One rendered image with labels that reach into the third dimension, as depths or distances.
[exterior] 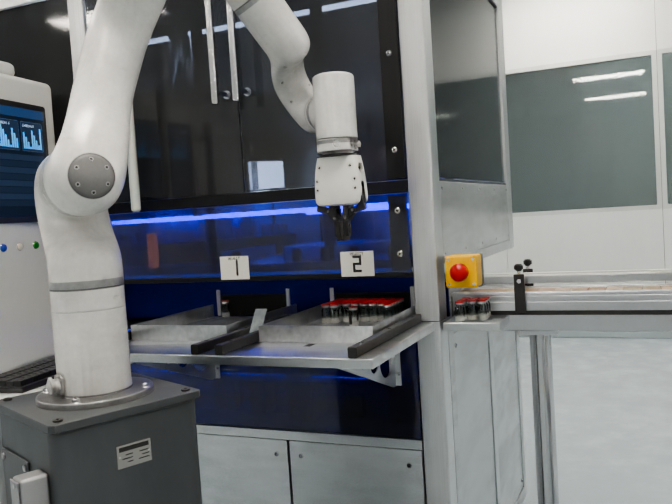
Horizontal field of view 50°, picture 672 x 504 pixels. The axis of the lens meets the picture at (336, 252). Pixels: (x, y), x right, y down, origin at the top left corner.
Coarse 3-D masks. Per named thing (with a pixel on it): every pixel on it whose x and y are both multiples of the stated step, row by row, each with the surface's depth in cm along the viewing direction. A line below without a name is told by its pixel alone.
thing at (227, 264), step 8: (232, 256) 185; (240, 256) 184; (224, 264) 186; (232, 264) 185; (240, 264) 184; (248, 264) 183; (224, 272) 186; (232, 272) 185; (240, 272) 184; (248, 272) 183
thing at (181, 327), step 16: (160, 320) 177; (176, 320) 182; (192, 320) 189; (208, 320) 191; (224, 320) 189; (240, 320) 187; (144, 336) 166; (160, 336) 164; (176, 336) 162; (192, 336) 160; (208, 336) 159
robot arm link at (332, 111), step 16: (320, 80) 142; (336, 80) 141; (352, 80) 144; (320, 96) 142; (336, 96) 141; (352, 96) 143; (320, 112) 143; (336, 112) 141; (352, 112) 143; (320, 128) 143; (336, 128) 142; (352, 128) 143
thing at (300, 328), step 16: (288, 320) 165; (304, 320) 173; (320, 320) 178; (384, 320) 149; (400, 320) 159; (272, 336) 152; (288, 336) 151; (304, 336) 149; (320, 336) 148; (336, 336) 146; (352, 336) 145; (368, 336) 143
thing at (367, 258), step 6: (342, 252) 173; (348, 252) 172; (354, 252) 171; (360, 252) 171; (366, 252) 170; (372, 252) 169; (342, 258) 173; (348, 258) 172; (354, 258) 171; (366, 258) 170; (372, 258) 170; (342, 264) 173; (348, 264) 172; (366, 264) 170; (372, 264) 170; (342, 270) 173; (348, 270) 172; (366, 270) 170; (372, 270) 170; (342, 276) 173; (348, 276) 172; (354, 276) 172
